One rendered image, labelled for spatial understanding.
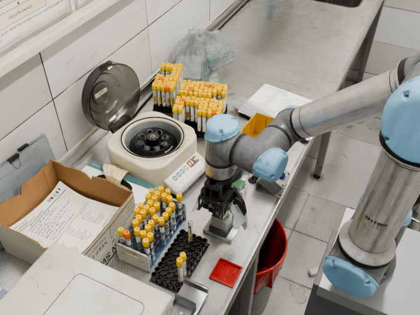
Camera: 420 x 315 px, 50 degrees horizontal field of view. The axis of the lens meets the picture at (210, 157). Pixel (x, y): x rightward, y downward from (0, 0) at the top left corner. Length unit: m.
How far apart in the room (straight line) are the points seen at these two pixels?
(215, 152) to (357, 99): 0.32
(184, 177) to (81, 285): 0.61
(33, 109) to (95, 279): 0.62
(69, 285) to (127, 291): 0.11
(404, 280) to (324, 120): 0.50
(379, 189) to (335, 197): 1.85
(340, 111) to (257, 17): 1.53
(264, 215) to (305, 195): 1.31
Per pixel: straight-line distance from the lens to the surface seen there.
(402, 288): 1.24
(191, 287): 1.15
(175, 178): 1.37
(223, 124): 0.98
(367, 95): 0.90
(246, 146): 0.96
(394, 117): 0.70
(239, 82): 1.87
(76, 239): 1.25
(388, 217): 0.87
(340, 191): 2.71
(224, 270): 1.22
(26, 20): 1.26
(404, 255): 1.31
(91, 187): 1.31
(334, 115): 0.95
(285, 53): 2.11
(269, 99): 1.76
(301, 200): 2.60
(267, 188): 1.39
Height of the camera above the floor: 1.90
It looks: 43 degrees down
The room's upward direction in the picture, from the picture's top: 1 degrees clockwise
